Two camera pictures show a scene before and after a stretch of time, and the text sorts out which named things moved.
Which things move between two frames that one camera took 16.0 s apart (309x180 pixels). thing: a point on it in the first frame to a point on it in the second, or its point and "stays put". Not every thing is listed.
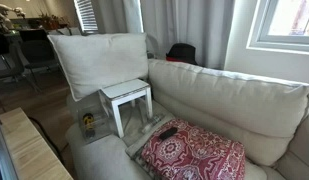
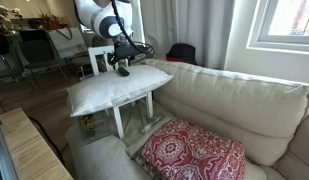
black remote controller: (167, 133) to (123, 72)
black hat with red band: (181, 52) stays put
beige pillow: (94, 62) to (109, 88)
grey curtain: (205, 24) stays put
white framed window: (285, 26) stays put
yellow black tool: (89, 125) stays put
